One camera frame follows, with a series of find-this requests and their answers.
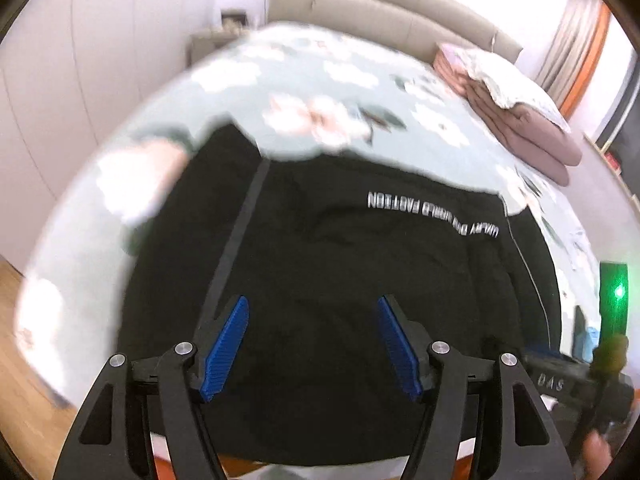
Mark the grey nightstand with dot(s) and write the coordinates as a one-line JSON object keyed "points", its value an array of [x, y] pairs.
{"points": [[207, 45]]}

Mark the black hooded jacket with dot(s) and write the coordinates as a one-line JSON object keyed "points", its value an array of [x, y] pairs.
{"points": [[340, 270]]}

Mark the beige padded headboard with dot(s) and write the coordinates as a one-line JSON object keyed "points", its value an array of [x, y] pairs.
{"points": [[380, 7]]}

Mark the white lace-edged pillow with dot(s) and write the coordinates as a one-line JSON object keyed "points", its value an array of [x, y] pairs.
{"points": [[515, 85]]}

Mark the bed with floral sheet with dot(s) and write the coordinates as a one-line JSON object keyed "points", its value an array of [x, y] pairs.
{"points": [[240, 105]]}

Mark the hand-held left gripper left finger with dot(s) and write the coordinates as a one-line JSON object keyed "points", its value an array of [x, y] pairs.
{"points": [[225, 350]]}

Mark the small dark box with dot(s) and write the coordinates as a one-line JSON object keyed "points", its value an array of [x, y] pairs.
{"points": [[234, 19]]}

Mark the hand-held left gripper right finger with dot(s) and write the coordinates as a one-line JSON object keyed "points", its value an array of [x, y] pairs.
{"points": [[400, 350]]}

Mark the beige and orange curtain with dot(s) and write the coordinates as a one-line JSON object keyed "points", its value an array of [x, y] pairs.
{"points": [[575, 45]]}

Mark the person's right hand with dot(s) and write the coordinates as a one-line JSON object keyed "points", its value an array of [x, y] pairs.
{"points": [[600, 452]]}

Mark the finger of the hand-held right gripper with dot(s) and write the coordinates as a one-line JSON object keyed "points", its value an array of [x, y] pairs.
{"points": [[555, 382]]}

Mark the white wardrobe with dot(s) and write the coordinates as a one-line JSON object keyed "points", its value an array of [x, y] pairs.
{"points": [[75, 60]]}

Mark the folded pink quilt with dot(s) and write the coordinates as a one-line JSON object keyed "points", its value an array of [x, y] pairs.
{"points": [[540, 145]]}

